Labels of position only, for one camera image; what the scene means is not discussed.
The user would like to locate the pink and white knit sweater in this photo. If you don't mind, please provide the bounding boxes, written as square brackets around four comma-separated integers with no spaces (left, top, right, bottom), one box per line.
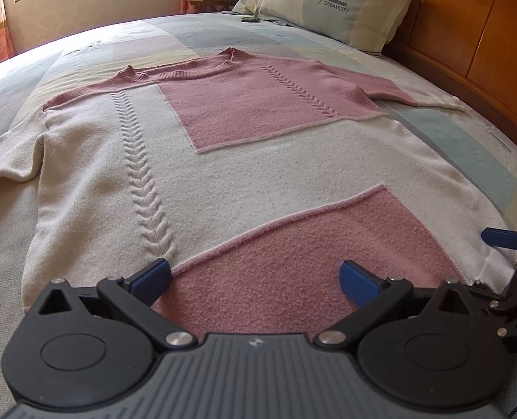
[0,47,517,335]

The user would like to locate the wooden headboard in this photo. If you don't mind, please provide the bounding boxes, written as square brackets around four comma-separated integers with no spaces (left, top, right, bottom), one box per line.
[380,0,517,144]

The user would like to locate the patchwork pastel bed sheet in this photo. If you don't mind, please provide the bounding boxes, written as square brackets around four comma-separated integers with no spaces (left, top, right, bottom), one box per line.
[0,14,517,414]

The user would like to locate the near patchwork pillow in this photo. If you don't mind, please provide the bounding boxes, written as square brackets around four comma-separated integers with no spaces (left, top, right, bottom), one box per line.
[260,0,412,54]

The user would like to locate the small dark object on bed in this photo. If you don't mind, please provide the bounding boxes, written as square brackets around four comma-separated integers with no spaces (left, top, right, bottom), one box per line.
[241,16,260,23]

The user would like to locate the wooden nightstand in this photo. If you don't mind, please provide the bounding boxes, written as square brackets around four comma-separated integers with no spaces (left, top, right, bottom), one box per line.
[184,0,236,13]

